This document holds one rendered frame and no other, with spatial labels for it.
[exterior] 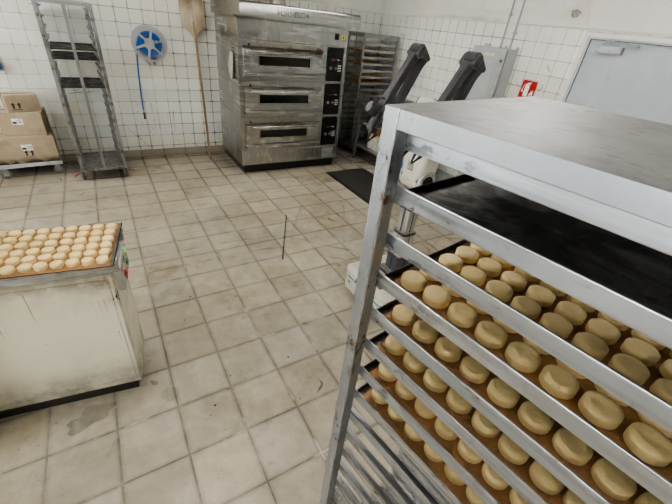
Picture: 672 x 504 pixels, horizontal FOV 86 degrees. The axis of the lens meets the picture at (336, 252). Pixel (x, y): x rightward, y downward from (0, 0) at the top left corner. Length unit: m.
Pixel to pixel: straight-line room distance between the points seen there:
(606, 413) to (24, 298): 2.03
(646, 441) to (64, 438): 2.35
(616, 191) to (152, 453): 2.17
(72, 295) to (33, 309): 0.16
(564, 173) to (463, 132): 0.13
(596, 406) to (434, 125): 0.44
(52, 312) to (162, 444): 0.85
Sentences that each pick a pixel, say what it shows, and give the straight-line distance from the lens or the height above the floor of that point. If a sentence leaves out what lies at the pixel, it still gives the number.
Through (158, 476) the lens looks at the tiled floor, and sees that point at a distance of 2.20.
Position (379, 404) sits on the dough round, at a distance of 0.97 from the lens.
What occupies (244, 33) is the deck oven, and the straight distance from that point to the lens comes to 4.97.
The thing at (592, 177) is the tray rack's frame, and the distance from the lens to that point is 0.44.
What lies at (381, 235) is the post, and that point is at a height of 1.60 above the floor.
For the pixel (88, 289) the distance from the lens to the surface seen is 2.01.
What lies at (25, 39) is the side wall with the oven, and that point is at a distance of 5.78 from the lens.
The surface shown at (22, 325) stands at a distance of 2.18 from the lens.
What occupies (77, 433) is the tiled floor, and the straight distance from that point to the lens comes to 2.47.
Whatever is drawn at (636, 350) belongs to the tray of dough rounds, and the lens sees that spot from 0.79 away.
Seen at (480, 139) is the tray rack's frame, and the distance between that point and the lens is 0.49.
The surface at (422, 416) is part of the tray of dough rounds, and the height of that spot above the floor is 1.23.
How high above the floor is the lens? 1.91
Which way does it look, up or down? 33 degrees down
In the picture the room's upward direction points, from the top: 7 degrees clockwise
